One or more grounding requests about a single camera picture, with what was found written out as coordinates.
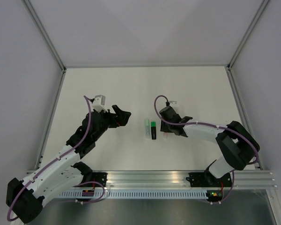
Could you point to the light green pen cap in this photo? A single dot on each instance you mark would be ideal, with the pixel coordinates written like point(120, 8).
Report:
point(147, 122)

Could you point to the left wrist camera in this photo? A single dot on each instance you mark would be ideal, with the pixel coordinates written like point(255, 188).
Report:
point(98, 103)

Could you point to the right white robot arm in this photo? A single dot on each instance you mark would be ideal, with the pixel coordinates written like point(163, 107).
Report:
point(236, 144)

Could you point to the dark green marker pen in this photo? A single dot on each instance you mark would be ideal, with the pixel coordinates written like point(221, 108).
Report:
point(153, 133)

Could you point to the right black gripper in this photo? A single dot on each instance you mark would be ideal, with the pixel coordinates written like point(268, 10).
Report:
point(163, 128)

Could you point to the aluminium frame post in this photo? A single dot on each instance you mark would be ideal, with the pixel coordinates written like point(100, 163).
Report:
point(41, 29)
point(257, 16)

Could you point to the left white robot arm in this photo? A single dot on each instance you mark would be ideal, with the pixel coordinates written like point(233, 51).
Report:
point(28, 196)

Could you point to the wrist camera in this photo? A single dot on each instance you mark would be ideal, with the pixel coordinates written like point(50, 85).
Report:
point(174, 104)
point(98, 103)

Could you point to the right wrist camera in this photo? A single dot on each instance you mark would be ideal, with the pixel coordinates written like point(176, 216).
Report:
point(174, 104)

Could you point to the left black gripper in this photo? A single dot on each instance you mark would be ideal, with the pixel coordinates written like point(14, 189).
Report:
point(120, 118)

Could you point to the right aluminium frame post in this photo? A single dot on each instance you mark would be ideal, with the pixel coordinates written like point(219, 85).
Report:
point(257, 16)

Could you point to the slotted cable duct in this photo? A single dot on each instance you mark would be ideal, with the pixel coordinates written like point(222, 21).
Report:
point(133, 194)

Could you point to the light green pen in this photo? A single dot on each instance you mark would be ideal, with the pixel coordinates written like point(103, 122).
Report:
point(147, 133)

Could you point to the left aluminium frame post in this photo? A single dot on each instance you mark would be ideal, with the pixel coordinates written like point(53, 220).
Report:
point(41, 29)

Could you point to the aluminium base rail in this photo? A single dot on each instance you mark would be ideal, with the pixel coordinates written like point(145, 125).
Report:
point(145, 179)

